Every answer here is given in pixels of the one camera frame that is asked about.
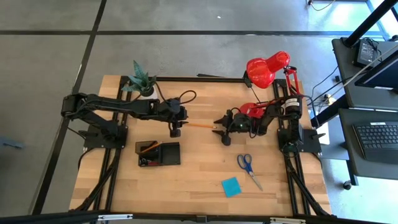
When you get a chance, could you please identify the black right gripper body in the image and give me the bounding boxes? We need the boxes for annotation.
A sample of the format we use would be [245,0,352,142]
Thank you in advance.
[230,111,254,135]

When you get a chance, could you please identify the blue-handled scissors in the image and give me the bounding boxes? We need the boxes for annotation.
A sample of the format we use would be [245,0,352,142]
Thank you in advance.
[236,153,264,192]

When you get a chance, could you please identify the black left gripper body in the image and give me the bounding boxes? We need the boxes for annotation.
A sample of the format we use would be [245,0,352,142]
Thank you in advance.
[165,98,189,123]

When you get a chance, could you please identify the black mesh desk organizer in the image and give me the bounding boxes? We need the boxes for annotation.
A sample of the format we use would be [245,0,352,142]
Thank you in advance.
[135,141,182,167]

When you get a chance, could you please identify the green plant in white pot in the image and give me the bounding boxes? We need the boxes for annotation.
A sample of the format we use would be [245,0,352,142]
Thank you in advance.
[121,60,158,100]

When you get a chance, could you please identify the silver frame bracket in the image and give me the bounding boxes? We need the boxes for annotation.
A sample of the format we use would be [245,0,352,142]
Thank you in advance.
[269,217,307,224]
[97,213,134,222]

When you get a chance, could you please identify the white yellow power strip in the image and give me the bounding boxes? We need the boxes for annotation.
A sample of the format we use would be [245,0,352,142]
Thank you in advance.
[322,94,337,106]

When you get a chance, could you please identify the black diagonal pole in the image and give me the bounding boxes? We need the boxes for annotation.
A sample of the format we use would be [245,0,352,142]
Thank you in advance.
[343,0,398,48]

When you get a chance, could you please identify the grey object on floor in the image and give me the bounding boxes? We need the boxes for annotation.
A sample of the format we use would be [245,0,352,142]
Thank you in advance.
[0,138,25,149]

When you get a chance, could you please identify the black side desk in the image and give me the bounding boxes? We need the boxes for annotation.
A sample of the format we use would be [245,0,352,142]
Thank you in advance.
[331,37,398,110]
[338,108,398,181]

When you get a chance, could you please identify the blue sticky note pad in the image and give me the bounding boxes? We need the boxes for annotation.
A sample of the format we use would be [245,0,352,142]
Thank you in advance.
[221,177,243,198]

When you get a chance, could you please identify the black diagonal desk leg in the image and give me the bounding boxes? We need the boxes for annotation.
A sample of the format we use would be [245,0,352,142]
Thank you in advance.
[312,95,349,127]

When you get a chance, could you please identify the black monitor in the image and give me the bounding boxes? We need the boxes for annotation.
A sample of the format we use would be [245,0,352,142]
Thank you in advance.
[354,49,398,91]

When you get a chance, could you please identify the black power adapter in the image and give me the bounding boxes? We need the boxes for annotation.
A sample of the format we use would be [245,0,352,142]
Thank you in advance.
[354,39,379,68]

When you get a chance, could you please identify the orange pencil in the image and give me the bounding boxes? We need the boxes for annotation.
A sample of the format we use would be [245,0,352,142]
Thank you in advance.
[139,141,164,154]
[185,123,218,129]

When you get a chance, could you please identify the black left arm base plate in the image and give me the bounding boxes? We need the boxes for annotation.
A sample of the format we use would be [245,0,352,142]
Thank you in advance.
[83,124,129,149]

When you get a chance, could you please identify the black keyboard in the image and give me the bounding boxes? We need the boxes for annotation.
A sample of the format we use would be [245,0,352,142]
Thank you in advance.
[353,121,398,163]

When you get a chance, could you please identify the black aluminium table frame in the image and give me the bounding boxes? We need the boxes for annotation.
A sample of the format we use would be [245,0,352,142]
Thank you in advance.
[0,73,398,224]

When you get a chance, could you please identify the red desk lamp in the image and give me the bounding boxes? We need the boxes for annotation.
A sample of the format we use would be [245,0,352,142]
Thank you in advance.
[238,51,302,121]

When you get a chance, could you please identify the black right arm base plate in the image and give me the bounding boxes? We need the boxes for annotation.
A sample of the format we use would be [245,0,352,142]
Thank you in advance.
[277,124,326,154]

